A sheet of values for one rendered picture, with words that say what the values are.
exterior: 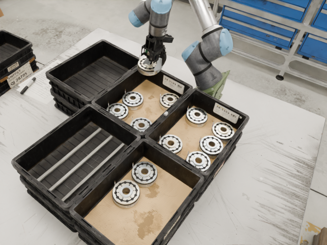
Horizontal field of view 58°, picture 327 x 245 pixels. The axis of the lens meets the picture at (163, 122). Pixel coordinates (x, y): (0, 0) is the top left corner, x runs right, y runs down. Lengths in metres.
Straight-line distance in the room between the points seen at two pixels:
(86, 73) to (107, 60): 0.16
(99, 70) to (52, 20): 2.20
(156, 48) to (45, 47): 2.19
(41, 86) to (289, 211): 1.42
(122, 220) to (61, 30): 2.77
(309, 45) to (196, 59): 1.70
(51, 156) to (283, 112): 1.26
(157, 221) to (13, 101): 1.03
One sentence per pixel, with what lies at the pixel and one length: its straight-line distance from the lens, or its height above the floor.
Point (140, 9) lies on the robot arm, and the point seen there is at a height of 1.25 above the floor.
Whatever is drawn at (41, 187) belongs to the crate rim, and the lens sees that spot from 1.12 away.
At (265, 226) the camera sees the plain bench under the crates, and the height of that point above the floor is 0.70.
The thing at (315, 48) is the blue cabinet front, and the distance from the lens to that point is 3.09.
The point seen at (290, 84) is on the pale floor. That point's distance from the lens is 3.28.
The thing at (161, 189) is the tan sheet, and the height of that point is 0.83.
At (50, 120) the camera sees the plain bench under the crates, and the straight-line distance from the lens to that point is 1.62.
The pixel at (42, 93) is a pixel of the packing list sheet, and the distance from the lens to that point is 1.77.
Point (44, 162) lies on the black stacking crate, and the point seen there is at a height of 0.83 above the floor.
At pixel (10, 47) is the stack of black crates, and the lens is 2.55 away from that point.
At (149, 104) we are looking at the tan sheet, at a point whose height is 0.83.
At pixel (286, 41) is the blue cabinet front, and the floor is 0.40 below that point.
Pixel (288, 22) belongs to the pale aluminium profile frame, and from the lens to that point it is 2.97.
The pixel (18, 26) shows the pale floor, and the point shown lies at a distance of 3.77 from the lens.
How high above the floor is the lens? 1.87
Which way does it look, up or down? 48 degrees down
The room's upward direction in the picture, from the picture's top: 7 degrees clockwise
